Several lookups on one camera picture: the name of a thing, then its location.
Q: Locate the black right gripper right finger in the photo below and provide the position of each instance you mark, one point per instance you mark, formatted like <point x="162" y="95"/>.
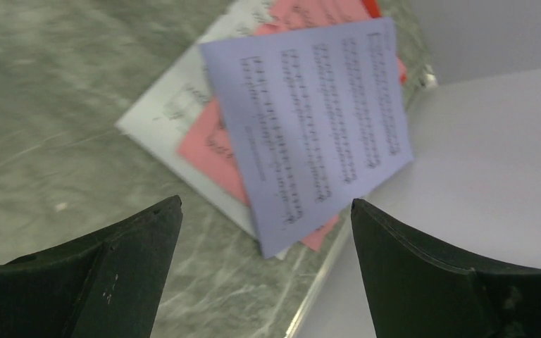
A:
<point x="420" y="286"/>

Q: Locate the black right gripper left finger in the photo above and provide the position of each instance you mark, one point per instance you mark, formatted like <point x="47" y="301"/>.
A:
<point x="107" y="283"/>

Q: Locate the pink sheet music page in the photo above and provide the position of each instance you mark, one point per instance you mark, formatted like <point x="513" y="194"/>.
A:
<point x="214" y="149"/>

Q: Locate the white sheet music page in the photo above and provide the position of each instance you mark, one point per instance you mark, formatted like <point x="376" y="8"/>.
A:
<point x="160" y="119"/>

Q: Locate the lavender sheet music page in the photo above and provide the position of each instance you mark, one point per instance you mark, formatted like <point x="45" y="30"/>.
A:
<point x="308" y="130"/>

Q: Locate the red sheet music papers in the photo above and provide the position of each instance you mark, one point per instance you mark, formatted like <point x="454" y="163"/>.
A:
<point x="372" y="8"/>

